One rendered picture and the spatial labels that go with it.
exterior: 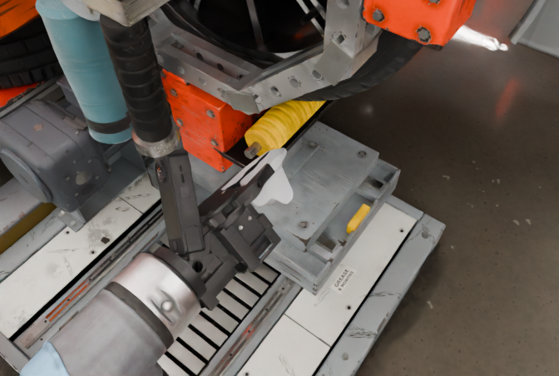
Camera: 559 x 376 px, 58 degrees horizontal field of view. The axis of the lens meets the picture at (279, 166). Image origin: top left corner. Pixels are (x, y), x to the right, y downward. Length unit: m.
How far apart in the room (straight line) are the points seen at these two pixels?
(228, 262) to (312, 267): 0.54
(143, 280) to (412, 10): 0.36
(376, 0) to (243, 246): 0.29
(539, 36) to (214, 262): 0.45
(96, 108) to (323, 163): 0.54
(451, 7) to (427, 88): 1.25
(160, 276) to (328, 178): 0.68
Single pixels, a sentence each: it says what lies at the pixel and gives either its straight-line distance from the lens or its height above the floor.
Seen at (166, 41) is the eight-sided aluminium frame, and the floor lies 0.61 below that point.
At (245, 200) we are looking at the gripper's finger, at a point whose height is 0.67.
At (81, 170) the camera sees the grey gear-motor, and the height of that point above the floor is 0.33.
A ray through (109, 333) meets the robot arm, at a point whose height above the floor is 0.67.
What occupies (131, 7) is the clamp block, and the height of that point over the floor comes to 0.92.
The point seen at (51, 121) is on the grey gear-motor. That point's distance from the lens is 1.09.
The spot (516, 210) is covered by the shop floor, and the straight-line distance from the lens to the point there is 1.50.
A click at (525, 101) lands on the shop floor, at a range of 1.80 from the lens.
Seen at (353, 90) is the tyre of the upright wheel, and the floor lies 0.64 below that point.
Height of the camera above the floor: 1.13
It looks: 51 degrees down
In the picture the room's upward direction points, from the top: straight up
